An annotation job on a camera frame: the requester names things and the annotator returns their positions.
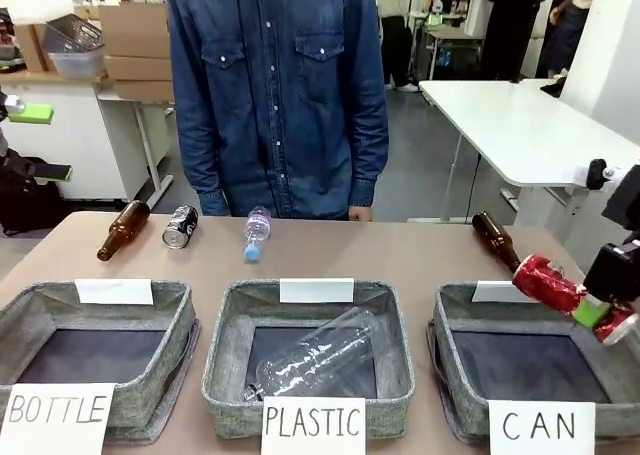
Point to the person torso denim shirt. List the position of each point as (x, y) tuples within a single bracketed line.
[(275, 75)]

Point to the person left forearm denim sleeve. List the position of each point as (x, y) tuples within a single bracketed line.
[(370, 150)]

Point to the grey felt basket plastic label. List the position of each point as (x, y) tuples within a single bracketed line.
[(225, 355)]

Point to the small blue-capped water bottle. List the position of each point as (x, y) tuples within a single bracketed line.
[(257, 230)]

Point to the background person black clothes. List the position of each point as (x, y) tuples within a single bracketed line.
[(515, 25)]

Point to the background person white top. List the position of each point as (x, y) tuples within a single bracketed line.
[(397, 35)]

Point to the small cardboard box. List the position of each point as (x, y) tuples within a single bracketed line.
[(32, 47)]

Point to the white paper sign BOTTLE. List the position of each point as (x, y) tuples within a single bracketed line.
[(55, 415)]

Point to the blank white card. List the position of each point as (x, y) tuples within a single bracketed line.
[(316, 290), (114, 292), (492, 292)]

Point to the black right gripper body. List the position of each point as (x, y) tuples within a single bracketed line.
[(615, 275)]

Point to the crushed red can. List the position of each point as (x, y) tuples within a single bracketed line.
[(542, 285)]

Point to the white paper sign PLASTIC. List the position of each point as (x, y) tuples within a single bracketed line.
[(312, 422)]

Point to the white box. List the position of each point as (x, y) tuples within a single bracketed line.
[(42, 7)]

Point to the white table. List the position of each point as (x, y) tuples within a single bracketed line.
[(520, 125)]

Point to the brown glass bottle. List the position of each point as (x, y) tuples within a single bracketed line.
[(495, 237), (127, 225)]

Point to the large clear plastic bottle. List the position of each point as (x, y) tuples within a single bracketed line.
[(320, 352)]

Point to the grey felt basket can label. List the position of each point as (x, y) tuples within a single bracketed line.
[(450, 345)]

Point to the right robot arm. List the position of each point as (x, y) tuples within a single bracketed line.
[(622, 195)]

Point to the white paper sign CAN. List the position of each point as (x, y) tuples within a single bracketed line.
[(542, 425)]

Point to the crushed black can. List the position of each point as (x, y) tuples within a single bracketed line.
[(180, 227)]

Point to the flat cardboard box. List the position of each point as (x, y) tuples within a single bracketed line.
[(137, 68), (145, 90)]

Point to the white desk with legs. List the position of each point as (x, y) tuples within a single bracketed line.
[(90, 140)]

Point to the person right forearm denim sleeve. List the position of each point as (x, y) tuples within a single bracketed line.
[(200, 160)]

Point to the grey felt basket bottle label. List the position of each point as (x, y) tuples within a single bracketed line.
[(165, 325)]

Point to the large cardboard box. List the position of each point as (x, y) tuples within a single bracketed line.
[(135, 30)]

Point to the clear plastic bin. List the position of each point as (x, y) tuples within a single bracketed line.
[(75, 50)]

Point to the black bag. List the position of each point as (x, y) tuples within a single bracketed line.
[(25, 205)]

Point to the background person cream sleeve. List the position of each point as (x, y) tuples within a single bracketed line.
[(570, 30)]

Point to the person left hand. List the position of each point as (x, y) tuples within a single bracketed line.
[(361, 214)]

